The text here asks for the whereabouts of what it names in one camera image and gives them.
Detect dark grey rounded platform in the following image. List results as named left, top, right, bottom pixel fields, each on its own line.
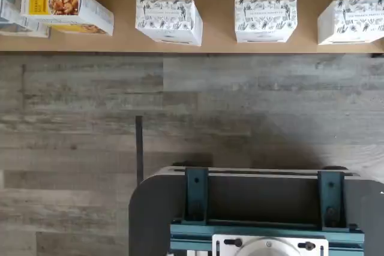
left=128, top=164, right=384, bottom=256

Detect white slotted mounting plate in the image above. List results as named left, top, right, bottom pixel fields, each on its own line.
left=212, top=233, right=328, bottom=256

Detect thin black strip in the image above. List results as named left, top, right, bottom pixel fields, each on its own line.
left=135, top=115, right=145, bottom=189

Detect blue label granola box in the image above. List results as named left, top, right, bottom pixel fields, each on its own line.
left=0, top=0, right=51, bottom=40

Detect teal metal rail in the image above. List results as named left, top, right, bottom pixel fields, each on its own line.
left=170, top=221, right=365, bottom=256

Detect white floral print carton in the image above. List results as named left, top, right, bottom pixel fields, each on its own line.
left=135, top=0, right=203, bottom=47
left=234, top=0, right=298, bottom=44
left=317, top=0, right=384, bottom=46

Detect teal metal bracket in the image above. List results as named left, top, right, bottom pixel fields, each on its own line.
left=317, top=170, right=349, bottom=230
left=182, top=167, right=210, bottom=227

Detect white patterned small boxes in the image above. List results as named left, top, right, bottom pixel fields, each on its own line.
left=0, top=0, right=384, bottom=56

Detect yellow label granola box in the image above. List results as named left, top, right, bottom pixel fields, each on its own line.
left=20, top=0, right=115, bottom=37

